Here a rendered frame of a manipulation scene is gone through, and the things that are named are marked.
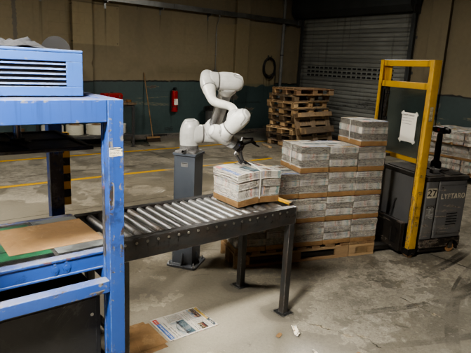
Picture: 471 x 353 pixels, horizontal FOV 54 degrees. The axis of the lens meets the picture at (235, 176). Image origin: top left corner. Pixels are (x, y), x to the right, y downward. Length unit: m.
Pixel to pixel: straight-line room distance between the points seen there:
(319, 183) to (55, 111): 2.73
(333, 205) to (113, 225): 2.57
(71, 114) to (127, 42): 8.45
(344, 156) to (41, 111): 2.91
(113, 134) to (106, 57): 8.18
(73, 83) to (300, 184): 2.44
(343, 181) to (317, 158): 0.37
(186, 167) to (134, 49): 6.88
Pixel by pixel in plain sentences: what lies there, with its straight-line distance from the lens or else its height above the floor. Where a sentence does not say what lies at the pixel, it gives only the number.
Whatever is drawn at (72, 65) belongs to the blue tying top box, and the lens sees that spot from 2.24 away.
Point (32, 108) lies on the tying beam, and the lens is 2.02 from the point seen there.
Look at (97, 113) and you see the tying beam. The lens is 2.10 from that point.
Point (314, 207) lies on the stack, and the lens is 4.25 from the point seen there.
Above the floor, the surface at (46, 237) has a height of 0.80.
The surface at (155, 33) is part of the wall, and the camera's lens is 10.77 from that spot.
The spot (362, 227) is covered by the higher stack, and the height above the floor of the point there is 0.28.
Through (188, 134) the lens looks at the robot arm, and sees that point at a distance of 3.82.
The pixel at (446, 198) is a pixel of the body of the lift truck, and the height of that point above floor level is 0.57.
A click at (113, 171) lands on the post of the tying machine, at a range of 2.17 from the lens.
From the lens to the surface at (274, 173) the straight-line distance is 3.22.
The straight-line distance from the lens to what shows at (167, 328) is 3.27.
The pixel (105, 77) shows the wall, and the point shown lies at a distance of 10.27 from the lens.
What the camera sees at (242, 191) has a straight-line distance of 3.08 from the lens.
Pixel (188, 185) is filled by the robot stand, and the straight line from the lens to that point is 3.89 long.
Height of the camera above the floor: 1.72
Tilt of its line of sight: 13 degrees down
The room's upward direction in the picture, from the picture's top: 3 degrees clockwise
